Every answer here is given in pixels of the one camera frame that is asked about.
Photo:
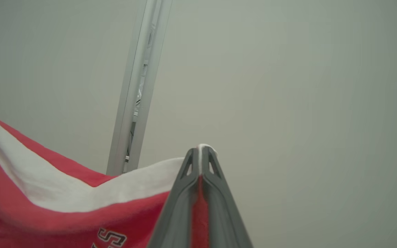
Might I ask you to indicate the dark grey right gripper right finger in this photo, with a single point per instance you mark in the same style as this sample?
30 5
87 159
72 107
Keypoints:
222 213

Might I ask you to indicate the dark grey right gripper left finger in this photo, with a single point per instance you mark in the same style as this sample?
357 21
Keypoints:
177 213

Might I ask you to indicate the red white jersey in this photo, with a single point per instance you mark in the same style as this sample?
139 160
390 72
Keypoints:
64 206

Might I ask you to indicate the grey metal partition post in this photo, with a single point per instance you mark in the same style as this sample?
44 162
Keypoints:
133 103

